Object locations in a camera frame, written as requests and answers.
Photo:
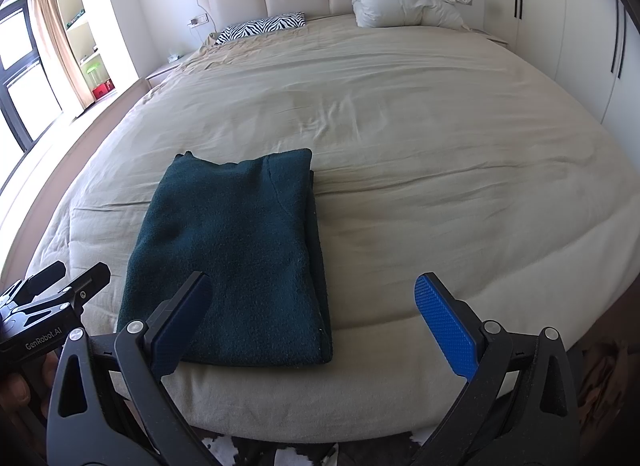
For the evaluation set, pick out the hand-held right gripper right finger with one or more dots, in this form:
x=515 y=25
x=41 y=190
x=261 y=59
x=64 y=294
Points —
x=445 y=326

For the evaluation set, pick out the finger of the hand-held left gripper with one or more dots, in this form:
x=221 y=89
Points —
x=47 y=276
x=87 y=283

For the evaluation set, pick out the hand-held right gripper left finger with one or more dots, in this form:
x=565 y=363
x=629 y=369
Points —
x=180 y=326

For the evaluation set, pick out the dark green sweater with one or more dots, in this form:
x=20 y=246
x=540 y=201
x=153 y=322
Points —
x=230 y=256

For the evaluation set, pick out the person's left hand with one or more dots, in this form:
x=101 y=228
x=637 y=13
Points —
x=22 y=391

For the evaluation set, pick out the bed with beige sheet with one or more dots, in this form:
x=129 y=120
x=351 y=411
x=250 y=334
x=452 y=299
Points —
x=425 y=170

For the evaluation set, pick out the cowhide rug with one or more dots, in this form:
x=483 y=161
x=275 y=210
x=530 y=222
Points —
x=300 y=453

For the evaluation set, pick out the red box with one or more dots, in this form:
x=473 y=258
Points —
x=102 y=90

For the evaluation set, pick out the black framed window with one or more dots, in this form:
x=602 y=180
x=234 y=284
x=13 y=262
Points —
x=20 y=75

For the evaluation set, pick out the green stool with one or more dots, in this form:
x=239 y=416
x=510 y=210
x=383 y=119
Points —
x=92 y=70

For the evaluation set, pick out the white nightstand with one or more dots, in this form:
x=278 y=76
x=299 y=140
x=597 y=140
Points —
x=165 y=70

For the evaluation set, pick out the beige curtain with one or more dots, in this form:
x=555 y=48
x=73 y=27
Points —
x=55 y=45

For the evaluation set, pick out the white open shelf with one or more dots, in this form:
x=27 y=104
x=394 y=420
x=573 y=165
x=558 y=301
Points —
x=85 y=20

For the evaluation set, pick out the zebra print pillow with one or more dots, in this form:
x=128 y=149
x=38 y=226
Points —
x=265 y=25

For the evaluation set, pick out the white wardrobe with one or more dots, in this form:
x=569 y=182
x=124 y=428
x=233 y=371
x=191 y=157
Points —
x=560 y=20

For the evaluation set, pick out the wall socket with charger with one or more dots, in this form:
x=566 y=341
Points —
x=197 y=20

